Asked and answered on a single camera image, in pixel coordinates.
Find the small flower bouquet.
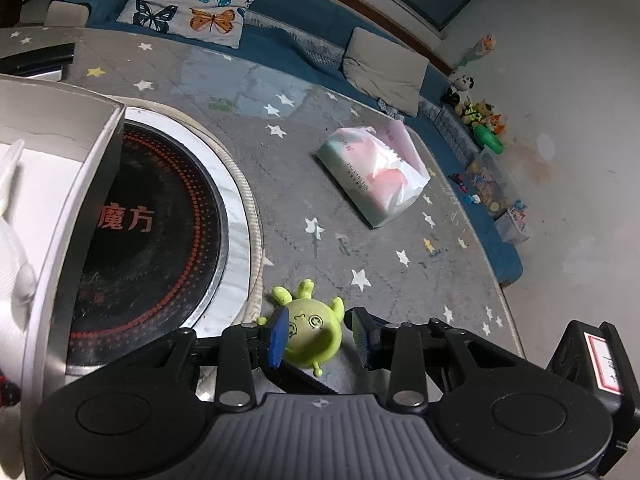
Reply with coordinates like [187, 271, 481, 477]
[457, 34, 497, 68]

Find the panda plush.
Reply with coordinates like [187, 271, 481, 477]
[446, 71, 475, 106]

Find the grey star-print tablecloth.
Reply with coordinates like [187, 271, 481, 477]
[0, 27, 526, 396]

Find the clear storage box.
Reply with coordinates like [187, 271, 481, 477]
[465, 147, 518, 218]

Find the grey cardboard box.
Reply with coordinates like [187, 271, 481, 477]
[0, 27, 126, 480]

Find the small clear box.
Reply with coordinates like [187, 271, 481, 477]
[495, 202, 530, 245]

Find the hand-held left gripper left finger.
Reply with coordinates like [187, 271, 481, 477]
[129, 305, 292, 412]

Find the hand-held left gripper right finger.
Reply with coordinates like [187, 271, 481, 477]
[350, 307, 526, 412]

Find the white bunny plush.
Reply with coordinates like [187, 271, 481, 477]
[0, 139, 38, 331]

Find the grey cushion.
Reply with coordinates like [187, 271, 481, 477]
[342, 26, 431, 117]

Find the soft tissue pack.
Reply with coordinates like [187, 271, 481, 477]
[315, 119, 432, 230]

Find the blue sofa bench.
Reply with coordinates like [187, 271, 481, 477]
[50, 0, 523, 288]

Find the green round toy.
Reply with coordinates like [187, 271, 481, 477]
[256, 280, 347, 377]

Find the butterfly print pillow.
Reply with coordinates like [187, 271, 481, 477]
[116, 0, 276, 50]

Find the green ring toy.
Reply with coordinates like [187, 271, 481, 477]
[474, 124, 505, 154]

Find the round black induction cooktop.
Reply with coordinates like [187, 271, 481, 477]
[65, 105, 263, 376]

